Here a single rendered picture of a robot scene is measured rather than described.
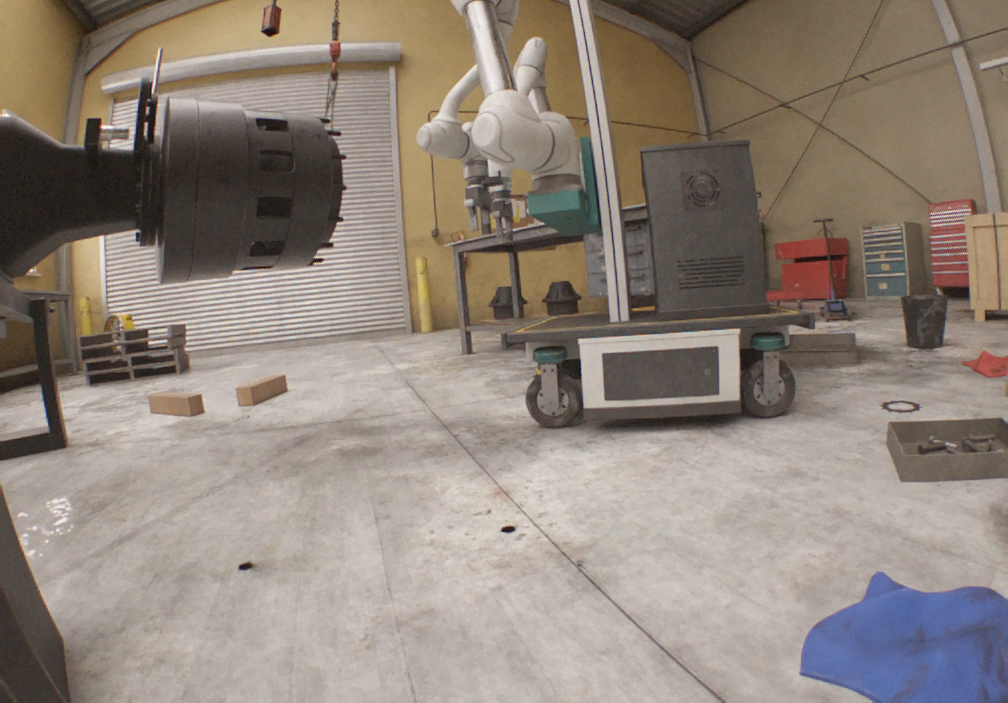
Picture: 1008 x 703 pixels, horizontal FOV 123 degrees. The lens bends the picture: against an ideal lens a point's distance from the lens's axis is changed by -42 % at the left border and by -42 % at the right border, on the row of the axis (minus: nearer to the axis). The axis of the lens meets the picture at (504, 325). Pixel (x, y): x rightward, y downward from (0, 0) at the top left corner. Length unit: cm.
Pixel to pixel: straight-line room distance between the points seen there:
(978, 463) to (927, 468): 13
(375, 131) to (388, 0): 254
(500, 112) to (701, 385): 92
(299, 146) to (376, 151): 584
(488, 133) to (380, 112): 623
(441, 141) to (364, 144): 576
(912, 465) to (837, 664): 58
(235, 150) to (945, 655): 159
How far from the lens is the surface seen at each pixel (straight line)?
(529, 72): 209
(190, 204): 127
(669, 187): 142
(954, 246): 684
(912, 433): 133
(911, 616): 66
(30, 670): 70
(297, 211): 138
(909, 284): 686
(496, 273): 725
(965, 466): 114
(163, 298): 738
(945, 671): 59
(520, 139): 128
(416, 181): 720
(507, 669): 61
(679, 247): 140
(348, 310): 682
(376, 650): 67
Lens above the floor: 44
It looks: 4 degrees down
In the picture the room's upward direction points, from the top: 5 degrees counter-clockwise
